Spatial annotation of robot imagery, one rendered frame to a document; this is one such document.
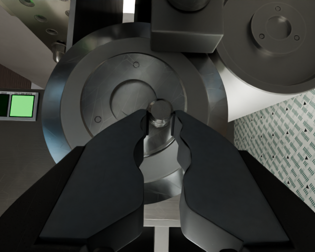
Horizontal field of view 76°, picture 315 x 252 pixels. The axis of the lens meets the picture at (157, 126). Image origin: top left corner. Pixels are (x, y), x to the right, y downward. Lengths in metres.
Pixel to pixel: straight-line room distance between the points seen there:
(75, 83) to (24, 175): 0.42
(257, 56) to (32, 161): 0.50
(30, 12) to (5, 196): 0.40
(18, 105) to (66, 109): 0.42
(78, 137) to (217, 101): 0.11
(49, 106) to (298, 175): 0.26
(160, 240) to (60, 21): 0.52
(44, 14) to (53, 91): 0.32
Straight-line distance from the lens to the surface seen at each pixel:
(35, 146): 0.56
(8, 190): 0.60
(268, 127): 0.33
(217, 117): 0.17
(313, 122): 0.26
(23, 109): 0.58
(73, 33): 0.21
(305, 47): 0.23
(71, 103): 0.17
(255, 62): 0.20
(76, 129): 0.16
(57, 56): 0.57
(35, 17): 0.51
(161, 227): 0.52
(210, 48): 0.17
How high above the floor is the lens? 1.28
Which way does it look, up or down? 7 degrees down
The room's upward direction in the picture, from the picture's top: 178 degrees counter-clockwise
